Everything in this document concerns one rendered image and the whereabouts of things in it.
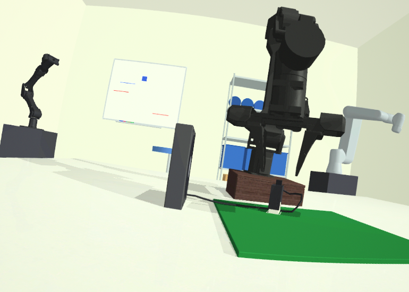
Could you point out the green circuit board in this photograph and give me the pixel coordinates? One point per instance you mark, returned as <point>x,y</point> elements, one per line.
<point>306,235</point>

